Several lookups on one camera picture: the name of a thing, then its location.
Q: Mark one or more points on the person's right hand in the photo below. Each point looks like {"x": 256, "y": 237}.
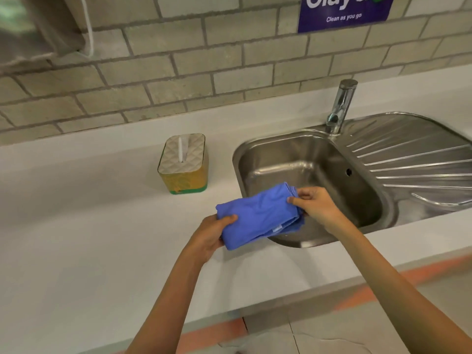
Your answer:
{"x": 320, "y": 210}

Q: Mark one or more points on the person's left hand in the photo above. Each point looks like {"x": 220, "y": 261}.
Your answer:
{"x": 206, "y": 235}

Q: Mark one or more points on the person's right thumb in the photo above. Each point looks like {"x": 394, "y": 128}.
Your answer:
{"x": 298, "y": 205}

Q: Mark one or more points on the person's left thumb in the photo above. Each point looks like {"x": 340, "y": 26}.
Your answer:
{"x": 225, "y": 220}

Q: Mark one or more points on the blue cloth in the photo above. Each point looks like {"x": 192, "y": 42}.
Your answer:
{"x": 256, "y": 217}

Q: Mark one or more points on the person's right forearm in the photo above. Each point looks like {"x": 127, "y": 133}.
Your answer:
{"x": 398, "y": 287}

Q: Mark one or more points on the person's left forearm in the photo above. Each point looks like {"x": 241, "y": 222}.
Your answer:
{"x": 173, "y": 298}

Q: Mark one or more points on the yellow green tissue box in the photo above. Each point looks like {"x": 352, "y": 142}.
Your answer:
{"x": 183, "y": 164}

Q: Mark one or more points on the stainless steel sink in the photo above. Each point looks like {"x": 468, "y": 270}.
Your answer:
{"x": 368, "y": 169}

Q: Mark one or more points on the chrome faucet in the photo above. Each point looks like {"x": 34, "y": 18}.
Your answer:
{"x": 341, "y": 105}

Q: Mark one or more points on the purple wall sign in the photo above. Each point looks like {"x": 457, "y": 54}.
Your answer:
{"x": 343, "y": 12}

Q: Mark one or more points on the steel wall dispenser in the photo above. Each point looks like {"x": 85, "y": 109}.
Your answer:
{"x": 35, "y": 27}

